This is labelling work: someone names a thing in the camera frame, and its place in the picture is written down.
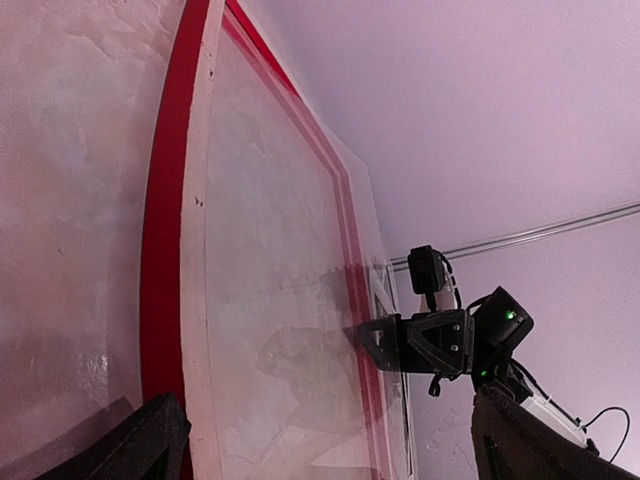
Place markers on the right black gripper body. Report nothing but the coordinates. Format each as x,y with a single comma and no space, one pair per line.
439,343

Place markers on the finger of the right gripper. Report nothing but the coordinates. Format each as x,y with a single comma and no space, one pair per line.
378,340

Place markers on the right aluminium corner post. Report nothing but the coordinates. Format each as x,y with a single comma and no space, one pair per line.
542,232

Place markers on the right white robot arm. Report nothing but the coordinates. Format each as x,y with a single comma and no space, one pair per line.
501,324

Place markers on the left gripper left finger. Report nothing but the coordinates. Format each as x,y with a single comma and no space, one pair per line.
148,444

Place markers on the red wooden picture frame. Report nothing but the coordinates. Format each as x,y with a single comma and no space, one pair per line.
259,230

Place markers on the white mat board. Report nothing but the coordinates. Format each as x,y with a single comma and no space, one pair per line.
397,419

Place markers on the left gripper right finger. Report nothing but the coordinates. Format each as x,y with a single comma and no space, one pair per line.
510,443

